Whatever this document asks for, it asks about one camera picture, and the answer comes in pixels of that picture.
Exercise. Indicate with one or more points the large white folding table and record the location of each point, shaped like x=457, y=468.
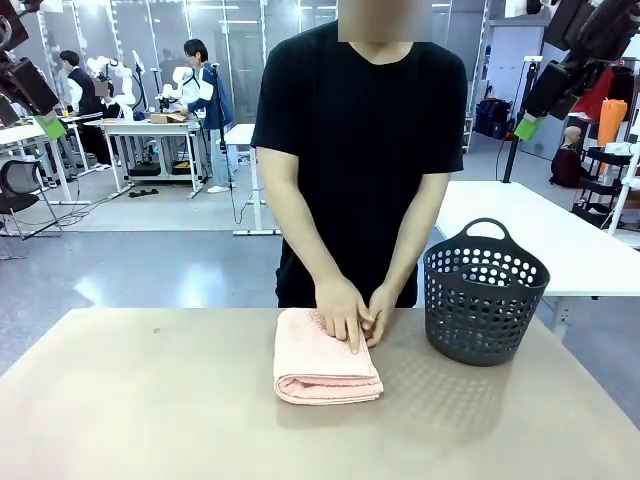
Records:
x=540, y=235

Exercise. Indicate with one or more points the black camera stand pole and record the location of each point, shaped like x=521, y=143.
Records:
x=511, y=160

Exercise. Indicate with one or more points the person's left hand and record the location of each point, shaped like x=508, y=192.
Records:
x=382, y=310

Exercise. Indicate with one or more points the black utility cart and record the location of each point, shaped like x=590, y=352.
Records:
x=607, y=187

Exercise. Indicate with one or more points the person's right hand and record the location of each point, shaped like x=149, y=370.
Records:
x=342, y=307

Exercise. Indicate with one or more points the flat cardboard box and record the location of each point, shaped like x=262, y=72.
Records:
x=162, y=119

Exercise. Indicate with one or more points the orange fabric roll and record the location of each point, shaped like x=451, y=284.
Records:
x=611, y=125

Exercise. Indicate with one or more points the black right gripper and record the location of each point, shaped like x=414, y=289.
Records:
x=615, y=25

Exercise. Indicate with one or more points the narrow white standing desk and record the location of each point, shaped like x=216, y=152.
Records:
x=242, y=131

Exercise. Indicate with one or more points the white metal frame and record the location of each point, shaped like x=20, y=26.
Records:
x=622, y=195

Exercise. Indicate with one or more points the white desk with cardboard box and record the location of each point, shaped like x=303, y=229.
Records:
x=145, y=123

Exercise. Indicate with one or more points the mannequin in red blue jacket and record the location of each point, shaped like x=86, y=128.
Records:
x=595, y=100

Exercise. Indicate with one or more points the background person in black vest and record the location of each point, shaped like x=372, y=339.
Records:
x=80, y=85

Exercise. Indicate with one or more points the black power strip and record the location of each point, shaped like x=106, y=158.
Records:
x=144, y=193

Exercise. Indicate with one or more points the black green-tipped left gripper finger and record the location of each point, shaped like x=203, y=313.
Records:
x=30, y=85
x=12, y=32

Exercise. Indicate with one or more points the person's black t-shirt torso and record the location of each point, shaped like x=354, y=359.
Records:
x=360, y=125

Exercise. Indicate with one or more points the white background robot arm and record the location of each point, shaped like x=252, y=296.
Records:
x=125, y=85
x=180, y=80

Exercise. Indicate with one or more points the person's right forearm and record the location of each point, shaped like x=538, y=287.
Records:
x=320, y=240

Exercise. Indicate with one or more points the background person in white jacket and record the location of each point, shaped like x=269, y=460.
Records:
x=220, y=105

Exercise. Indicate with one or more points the person's left forearm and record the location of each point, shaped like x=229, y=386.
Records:
x=415, y=235

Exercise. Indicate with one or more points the white shoe rack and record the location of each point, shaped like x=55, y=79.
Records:
x=468, y=135

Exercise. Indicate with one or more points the black mesh office chair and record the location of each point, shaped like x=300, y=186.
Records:
x=20, y=175

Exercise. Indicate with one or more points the dark grey perforated basket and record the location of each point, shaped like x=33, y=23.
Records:
x=470, y=340

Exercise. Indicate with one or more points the dark hanging garment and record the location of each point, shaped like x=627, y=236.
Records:
x=624, y=92

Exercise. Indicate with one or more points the pink terry towel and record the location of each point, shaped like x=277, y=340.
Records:
x=320, y=375

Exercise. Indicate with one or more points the mannequin head with dark cloth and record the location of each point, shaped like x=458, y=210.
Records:
x=567, y=165

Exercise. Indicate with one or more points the white desk with grey legs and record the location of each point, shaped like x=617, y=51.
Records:
x=20, y=132

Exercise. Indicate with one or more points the black luggage bags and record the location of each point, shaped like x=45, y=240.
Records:
x=492, y=117

